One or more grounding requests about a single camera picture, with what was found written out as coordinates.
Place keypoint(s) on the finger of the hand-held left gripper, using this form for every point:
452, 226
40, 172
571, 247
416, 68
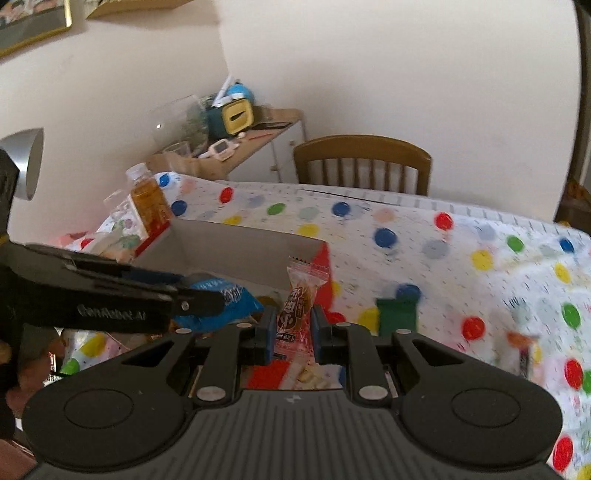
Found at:
92, 264
201, 301

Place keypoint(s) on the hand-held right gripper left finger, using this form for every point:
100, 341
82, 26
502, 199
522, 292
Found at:
267, 339

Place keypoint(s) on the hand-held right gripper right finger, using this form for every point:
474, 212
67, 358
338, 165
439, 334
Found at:
317, 339

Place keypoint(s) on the blue snack packet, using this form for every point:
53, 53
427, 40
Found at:
235, 300

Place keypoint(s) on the pink clear snack packet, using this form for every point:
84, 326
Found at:
298, 304

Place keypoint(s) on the red cardboard box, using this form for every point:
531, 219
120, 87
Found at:
221, 249

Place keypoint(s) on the small candy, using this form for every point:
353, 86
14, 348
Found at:
521, 355

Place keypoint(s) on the person's left hand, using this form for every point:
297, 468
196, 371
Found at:
37, 369

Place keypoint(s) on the floral tissue pack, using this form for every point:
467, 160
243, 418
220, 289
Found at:
115, 247

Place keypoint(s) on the clear drinking glass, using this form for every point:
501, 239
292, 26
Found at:
117, 205

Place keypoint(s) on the orange drink bottle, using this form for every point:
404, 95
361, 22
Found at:
147, 207

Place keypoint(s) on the green snack packet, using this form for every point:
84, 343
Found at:
397, 318

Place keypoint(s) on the small glass cup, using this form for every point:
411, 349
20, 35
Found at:
178, 150

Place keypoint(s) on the pink white small device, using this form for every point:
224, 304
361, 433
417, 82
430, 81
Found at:
220, 150

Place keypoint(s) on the wooden side cabinet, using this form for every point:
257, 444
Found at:
258, 152

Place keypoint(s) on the balloon print tablecloth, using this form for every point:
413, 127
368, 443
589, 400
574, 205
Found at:
461, 258

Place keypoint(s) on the round glass vase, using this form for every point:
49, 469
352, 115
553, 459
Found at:
182, 124

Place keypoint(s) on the red pen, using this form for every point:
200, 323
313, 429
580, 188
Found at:
262, 135

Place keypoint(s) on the wooden chair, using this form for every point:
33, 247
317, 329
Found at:
360, 154

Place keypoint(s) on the teal and yellow tissue box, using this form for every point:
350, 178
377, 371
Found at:
233, 113

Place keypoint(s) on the framed picture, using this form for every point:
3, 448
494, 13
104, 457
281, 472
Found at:
32, 23

